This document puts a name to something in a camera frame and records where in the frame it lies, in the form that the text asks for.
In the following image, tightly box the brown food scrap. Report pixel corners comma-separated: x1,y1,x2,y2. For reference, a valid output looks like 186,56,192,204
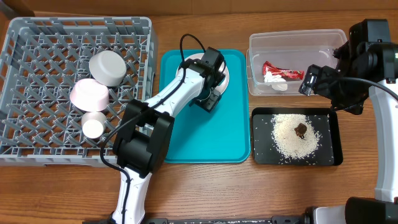
294,123,307,139

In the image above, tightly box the grey dishwasher rack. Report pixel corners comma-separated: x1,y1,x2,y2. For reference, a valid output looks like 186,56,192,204
1,17,158,167

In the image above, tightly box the small pink plate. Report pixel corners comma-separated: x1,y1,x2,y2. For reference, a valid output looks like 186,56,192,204
69,78,109,112

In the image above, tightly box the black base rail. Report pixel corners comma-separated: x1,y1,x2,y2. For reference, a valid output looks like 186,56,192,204
83,214,315,224

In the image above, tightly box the clear plastic bin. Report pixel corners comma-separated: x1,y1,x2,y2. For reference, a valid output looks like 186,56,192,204
246,29,347,96

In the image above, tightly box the white cup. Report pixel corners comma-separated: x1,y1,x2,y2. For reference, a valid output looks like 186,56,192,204
81,112,106,139

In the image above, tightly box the pile of white rice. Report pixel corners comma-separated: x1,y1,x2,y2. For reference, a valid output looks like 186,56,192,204
271,114,320,159

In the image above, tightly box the grey green bowl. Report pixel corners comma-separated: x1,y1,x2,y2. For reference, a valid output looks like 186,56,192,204
89,50,127,87

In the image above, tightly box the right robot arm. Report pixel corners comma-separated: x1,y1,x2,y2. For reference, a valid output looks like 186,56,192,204
299,19,397,224

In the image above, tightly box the white tissue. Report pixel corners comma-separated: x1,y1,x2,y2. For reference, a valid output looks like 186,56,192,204
264,72,288,91

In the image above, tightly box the teal plastic tray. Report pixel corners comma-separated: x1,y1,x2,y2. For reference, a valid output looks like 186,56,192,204
165,49,251,164

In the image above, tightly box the large white plate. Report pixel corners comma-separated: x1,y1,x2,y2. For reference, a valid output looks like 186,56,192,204
185,53,229,94

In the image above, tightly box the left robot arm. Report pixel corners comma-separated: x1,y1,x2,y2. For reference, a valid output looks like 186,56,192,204
109,47,229,223

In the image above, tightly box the black plastic tray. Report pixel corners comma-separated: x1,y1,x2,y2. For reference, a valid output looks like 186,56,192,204
251,108,343,166

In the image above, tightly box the red snack wrapper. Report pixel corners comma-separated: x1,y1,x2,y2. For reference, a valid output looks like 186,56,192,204
262,61,304,80

